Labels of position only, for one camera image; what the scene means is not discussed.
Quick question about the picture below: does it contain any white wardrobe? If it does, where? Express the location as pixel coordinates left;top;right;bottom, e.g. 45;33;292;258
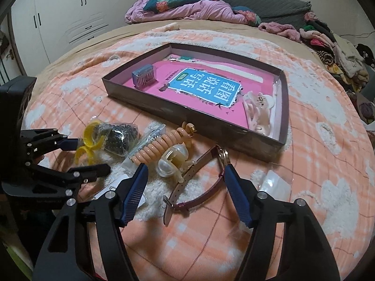
9;0;138;65

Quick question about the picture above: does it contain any peach spiral hair tie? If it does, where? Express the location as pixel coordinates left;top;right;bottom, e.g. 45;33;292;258
131;121;194;164

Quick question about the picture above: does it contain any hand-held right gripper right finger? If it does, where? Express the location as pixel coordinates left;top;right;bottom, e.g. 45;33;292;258
224;164;342;281

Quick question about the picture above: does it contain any grey quilted headboard cover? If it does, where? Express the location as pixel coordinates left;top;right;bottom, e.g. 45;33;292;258
161;0;311;30

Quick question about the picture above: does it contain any shallow cardboard box tray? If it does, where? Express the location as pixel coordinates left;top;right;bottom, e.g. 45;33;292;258
101;42;290;162

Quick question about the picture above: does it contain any clear bag of dark beads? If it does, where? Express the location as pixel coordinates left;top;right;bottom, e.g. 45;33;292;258
95;122;140;156

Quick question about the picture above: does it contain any tan bed sheet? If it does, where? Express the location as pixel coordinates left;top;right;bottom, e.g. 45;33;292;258
38;18;320;74

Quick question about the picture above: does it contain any small blue comb box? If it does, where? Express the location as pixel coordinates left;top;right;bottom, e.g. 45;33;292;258
131;64;157;86

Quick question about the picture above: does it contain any pink quilt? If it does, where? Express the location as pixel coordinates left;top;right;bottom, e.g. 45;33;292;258
124;0;249;25

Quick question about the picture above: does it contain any yellow hair claw clip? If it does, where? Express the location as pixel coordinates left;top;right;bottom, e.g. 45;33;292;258
75;120;103;164

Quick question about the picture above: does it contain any clear hair claw clip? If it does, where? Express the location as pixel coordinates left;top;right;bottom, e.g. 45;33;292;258
157;143;195;183

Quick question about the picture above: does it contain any pile of clothes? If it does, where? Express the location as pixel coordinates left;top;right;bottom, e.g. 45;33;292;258
299;12;375;94

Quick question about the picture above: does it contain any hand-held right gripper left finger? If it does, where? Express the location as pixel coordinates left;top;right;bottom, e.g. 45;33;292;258
32;164;150;281

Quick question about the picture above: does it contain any maroon strap wristwatch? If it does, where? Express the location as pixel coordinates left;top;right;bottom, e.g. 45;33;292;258
162;144;232;226

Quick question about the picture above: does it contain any black cable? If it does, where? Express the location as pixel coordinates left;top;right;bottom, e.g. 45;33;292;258
340;32;373;39

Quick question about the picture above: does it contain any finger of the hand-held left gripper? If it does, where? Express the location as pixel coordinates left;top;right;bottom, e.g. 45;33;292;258
26;164;111;195
20;128;80;163

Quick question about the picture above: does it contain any clear plastic box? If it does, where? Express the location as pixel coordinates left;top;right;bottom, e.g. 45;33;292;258
252;160;294;205

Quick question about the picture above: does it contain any pink fluffy garment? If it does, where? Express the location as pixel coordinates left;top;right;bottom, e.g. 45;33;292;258
258;22;301;42

